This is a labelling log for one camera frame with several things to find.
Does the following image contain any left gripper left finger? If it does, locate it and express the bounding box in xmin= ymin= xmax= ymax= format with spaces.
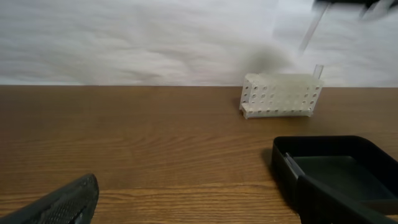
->
xmin=0 ymin=173 xmax=100 ymax=224

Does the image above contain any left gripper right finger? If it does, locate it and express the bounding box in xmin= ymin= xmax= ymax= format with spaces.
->
xmin=297 ymin=175 xmax=398 ymax=224

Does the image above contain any white test tube rack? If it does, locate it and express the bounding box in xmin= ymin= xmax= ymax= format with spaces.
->
xmin=239 ymin=73 xmax=325 ymax=120

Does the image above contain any black tray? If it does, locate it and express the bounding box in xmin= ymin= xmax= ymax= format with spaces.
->
xmin=271 ymin=135 xmax=398 ymax=216

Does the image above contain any black cable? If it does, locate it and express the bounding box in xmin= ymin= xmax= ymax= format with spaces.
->
xmin=359 ymin=0 xmax=397 ymax=22

